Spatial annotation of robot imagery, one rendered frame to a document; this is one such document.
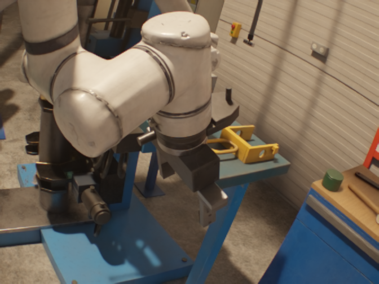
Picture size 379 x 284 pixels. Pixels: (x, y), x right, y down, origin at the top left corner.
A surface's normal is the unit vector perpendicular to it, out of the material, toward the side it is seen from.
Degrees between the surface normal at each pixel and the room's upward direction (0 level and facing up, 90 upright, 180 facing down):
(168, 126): 113
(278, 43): 90
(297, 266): 90
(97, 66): 21
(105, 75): 26
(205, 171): 97
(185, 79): 90
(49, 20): 100
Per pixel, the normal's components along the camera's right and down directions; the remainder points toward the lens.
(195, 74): 0.76, 0.45
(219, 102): -0.02, -0.71
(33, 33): -0.23, 0.65
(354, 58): -0.79, 0.07
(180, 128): 0.00, 0.69
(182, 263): 0.25, -0.87
